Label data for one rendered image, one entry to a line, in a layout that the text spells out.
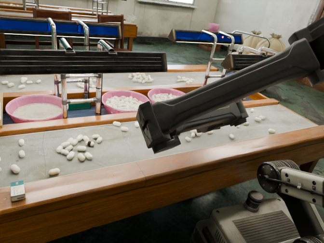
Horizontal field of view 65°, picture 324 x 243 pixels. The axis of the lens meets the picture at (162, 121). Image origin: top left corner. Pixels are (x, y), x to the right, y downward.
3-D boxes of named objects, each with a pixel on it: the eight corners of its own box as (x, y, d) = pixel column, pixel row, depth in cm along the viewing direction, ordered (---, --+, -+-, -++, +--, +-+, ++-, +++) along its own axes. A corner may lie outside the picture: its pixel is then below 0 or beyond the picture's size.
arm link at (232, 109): (164, 148, 54) (146, 102, 56) (148, 156, 58) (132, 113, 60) (254, 120, 84) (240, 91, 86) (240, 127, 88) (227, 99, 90)
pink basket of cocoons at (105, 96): (157, 117, 147) (159, 102, 142) (122, 131, 128) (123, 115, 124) (126, 101, 161) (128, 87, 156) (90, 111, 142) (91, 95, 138)
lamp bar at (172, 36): (243, 45, 192) (246, 35, 189) (173, 41, 163) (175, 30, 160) (236, 42, 198) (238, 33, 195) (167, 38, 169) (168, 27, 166)
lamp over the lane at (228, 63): (308, 69, 151) (313, 57, 147) (230, 71, 122) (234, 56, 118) (297, 65, 157) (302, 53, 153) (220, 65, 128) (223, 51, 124)
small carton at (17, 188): (25, 198, 73) (24, 193, 72) (11, 201, 71) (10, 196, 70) (24, 184, 77) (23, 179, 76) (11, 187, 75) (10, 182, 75)
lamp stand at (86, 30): (90, 108, 145) (92, 27, 123) (53, 112, 135) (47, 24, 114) (83, 95, 159) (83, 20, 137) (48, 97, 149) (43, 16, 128)
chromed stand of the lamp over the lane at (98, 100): (113, 148, 115) (119, 49, 94) (66, 155, 106) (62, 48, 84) (101, 127, 129) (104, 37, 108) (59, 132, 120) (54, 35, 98)
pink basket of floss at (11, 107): (79, 119, 132) (79, 103, 128) (42, 144, 110) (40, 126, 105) (38, 105, 138) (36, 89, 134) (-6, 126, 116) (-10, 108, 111)
